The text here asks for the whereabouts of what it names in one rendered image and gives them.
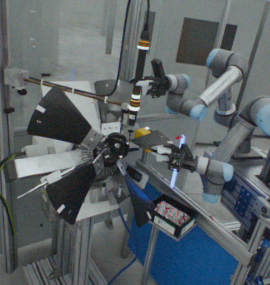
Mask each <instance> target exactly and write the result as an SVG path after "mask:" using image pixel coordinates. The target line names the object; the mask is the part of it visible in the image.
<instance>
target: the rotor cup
mask: <svg viewBox="0 0 270 285"><path fill-rule="evenodd" d="M103 139H104V141H102V140H103ZM101 141H102V142H101ZM116 143H118V144H119V145H120V146H119V148H116V146H115V144H116ZM129 149H130V145H129V142H128V140H127V138H126V136H125V135H123V134H121V133H119V132H112V133H110V134H108V135H106V136H103V137H102V139H101V140H100V142H99V143H98V145H96V146H95V148H94V149H93V150H91V149H90V154H91V158H92V160H94V159H95V158H96V157H97V156H98V154H99V153H101V154H102V159H103V162H104V166H103V168H110V167H112V166H114V165H115V164H116V162H117V161H119V160H121V159H124V158H125V157H126V156H127V154H128V153H129ZM107 155H109V157H108V158H105V157H106V156H107Z"/></svg>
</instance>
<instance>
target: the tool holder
mask: <svg viewBox="0 0 270 285"><path fill-rule="evenodd" d="M125 104H126V103H123V104H121V113H123V114H124V116H123V122H122V123H123V124H124V125H123V126H124V127H125V128H127V129H128V130H138V128H139V124H137V123H136V124H135V126H130V125H128V123H129V112H130V109H129V107H128V105H125Z"/></svg>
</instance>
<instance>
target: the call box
mask: <svg viewBox="0 0 270 285"><path fill-rule="evenodd" d="M148 133H150V131H148V130H147V129H146V128H139V129H138V130H135V136H134V139H135V138H136V137H139V136H143V135H146V134H148ZM144 150H145V151H147V152H148V153H149V152H151V151H153V150H148V149H144Z"/></svg>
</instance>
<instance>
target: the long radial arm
mask: <svg viewBox="0 0 270 285"><path fill-rule="evenodd" d="M82 162H83V161H82V155H81V150H75V151H67V152H63V153H55V154H48V155H41V156H37V157H33V158H25V159H18V160H15V164H16V170H17V176H18V178H17V179H16V180H15V181H20V180H26V179H32V178H37V177H42V176H48V175H49V174H50V173H53V172H55V171H57V170H60V172H62V171H64V170H66V169H70V168H72V167H73V166H75V165H76V164H80V163H82ZM15 181H14V182H15Z"/></svg>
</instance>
